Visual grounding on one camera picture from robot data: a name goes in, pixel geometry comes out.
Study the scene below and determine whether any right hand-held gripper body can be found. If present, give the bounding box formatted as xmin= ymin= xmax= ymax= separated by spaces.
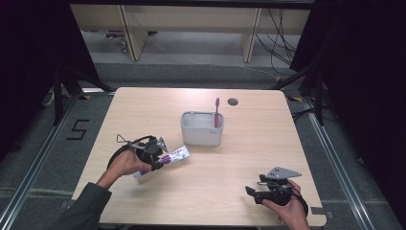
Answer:
xmin=254 ymin=166 xmax=303 ymax=207

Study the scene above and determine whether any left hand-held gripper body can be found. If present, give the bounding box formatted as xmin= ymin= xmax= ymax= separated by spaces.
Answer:
xmin=135 ymin=136 xmax=169 ymax=164

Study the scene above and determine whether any purple white toothpaste tube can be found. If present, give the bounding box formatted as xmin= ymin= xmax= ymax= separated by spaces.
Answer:
xmin=133 ymin=145 xmax=192 ymax=179

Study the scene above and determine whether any grey plastic holder box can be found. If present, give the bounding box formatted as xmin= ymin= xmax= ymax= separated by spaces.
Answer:
xmin=180 ymin=110 xmax=225 ymax=148

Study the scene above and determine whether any pink toothbrush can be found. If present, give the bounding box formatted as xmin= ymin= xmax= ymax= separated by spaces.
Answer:
xmin=213 ymin=97 xmax=221 ymax=129

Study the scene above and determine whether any person's right hand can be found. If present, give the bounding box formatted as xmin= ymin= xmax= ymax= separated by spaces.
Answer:
xmin=261 ymin=179 xmax=309 ymax=226

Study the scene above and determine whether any person's left hand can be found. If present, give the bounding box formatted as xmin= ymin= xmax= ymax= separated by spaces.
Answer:
xmin=107 ymin=149 xmax=153 ymax=177

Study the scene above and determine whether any black metal stand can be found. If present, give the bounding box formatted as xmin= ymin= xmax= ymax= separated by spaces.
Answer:
xmin=270 ymin=62 xmax=326 ymax=127
xmin=52 ymin=63 xmax=117 ymax=127

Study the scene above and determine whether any small colourful clutter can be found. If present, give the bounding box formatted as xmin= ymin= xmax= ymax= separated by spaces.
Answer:
xmin=104 ymin=30 xmax=129 ymax=55

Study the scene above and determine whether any black curtain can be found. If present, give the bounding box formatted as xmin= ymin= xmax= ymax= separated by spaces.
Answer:
xmin=289 ymin=0 xmax=406 ymax=224
xmin=0 ymin=0 xmax=102 ymax=162

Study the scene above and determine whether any grey metal wire loop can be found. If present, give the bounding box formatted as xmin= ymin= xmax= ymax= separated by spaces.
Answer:
xmin=116 ymin=133 xmax=144 ymax=150

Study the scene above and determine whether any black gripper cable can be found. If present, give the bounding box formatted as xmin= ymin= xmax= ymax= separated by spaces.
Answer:
xmin=290 ymin=186 xmax=310 ymax=217
xmin=106 ymin=135 xmax=155 ymax=171

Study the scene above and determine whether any aluminium floor rail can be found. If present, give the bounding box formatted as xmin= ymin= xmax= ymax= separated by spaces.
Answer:
xmin=302 ymin=95 xmax=375 ymax=230
xmin=0 ymin=91 xmax=81 ymax=230

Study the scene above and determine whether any black floor cable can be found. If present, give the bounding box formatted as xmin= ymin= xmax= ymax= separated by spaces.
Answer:
xmin=291 ymin=107 xmax=318 ymax=123

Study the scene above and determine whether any white floor cable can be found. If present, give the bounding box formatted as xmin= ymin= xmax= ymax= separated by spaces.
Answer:
xmin=238 ymin=64 xmax=280 ymax=80

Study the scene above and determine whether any bundle of black cables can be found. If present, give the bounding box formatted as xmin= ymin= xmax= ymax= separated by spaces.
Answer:
xmin=255 ymin=8 xmax=299 ymax=77

